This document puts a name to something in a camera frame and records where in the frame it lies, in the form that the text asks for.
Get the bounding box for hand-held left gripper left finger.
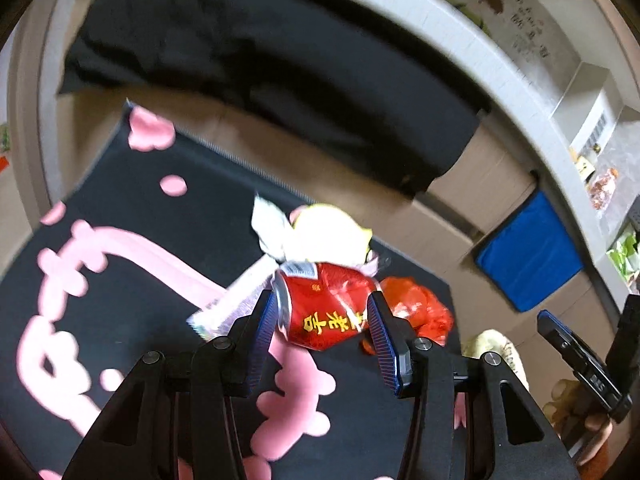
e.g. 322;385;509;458
62;287;278;480

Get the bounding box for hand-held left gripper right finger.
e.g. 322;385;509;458
366;291;581;480

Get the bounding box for white counter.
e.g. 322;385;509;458
37;0;640;241

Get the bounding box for black hanging cloth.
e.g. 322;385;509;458
56;0;493;198

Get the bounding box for silver strip wrapper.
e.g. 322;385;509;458
186;260;278;338

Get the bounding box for blue towel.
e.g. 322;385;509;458
474;187;585;313

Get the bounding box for white vented pipe cover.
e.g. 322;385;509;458
550;62;626;151

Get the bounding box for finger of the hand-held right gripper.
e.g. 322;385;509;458
536;309;583;373

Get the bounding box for small white tissue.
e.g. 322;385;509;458
250;194;296;261

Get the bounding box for orange drink bottle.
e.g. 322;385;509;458
587;167;621;211

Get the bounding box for cartoon wall sticker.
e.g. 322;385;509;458
450;0;583;86

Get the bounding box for red plastic bag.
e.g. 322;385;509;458
360;276;455;356

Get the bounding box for purple ribbon wrapper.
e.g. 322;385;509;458
367;252;393;276

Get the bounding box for crushed red drink can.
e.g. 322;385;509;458
271;260;383;352

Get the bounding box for black blanket with pink print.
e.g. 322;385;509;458
0;100;468;480

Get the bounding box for person's right hand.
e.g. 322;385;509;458
562;400;616;471

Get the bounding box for green plastic bag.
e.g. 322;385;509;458
605;230;640;281

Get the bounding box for pale yellow plastic bag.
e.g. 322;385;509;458
291;203;375;267

